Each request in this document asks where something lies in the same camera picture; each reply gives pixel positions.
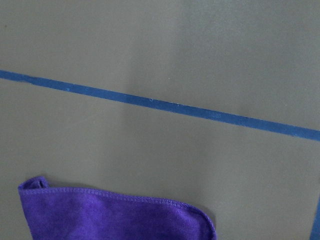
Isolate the purple microfiber cloth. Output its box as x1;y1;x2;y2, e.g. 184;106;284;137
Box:
17;176;217;240

